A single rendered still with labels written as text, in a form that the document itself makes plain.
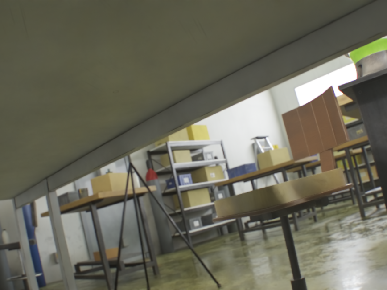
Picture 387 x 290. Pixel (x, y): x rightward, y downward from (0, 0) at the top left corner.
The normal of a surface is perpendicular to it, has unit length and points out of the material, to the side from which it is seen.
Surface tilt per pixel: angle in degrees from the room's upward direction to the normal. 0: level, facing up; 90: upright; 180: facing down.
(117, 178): 90
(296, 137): 90
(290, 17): 180
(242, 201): 90
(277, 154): 90
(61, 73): 180
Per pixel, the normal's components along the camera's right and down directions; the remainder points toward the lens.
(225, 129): 0.68, -0.28
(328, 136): -0.94, 0.17
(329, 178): 0.34, -0.24
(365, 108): -0.58, -0.01
